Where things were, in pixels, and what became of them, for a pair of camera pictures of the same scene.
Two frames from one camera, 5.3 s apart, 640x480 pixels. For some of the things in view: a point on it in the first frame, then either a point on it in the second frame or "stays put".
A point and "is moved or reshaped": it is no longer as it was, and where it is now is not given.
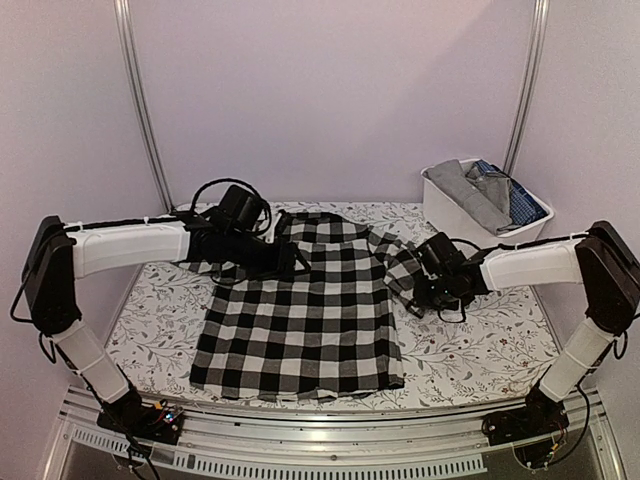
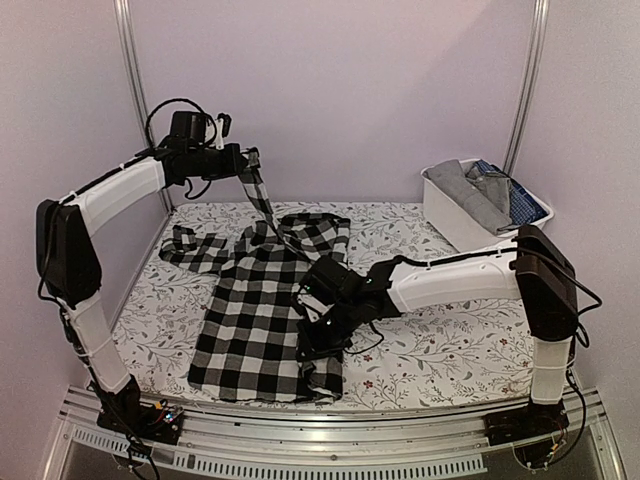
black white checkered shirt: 328,331 is moved or reshaped
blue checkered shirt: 524,205 stays put
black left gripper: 283,262 → 232,168
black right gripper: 422,299 → 310,347
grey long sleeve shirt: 485,193 stays put
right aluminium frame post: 532,86 stays put
